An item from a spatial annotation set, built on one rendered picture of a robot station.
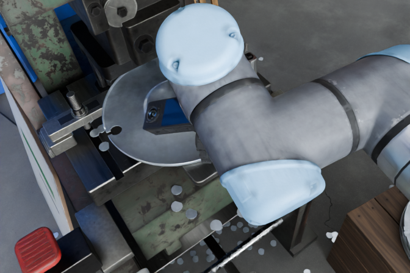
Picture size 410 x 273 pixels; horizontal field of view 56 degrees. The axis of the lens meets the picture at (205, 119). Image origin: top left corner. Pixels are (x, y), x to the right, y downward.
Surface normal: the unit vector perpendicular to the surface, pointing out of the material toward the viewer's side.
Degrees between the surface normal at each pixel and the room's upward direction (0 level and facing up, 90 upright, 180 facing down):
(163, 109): 35
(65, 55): 90
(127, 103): 0
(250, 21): 0
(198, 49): 19
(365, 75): 3
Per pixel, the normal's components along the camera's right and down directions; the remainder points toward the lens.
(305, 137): 0.21, -0.05
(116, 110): -0.08, -0.63
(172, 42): -0.11, -0.35
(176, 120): -0.62, -0.36
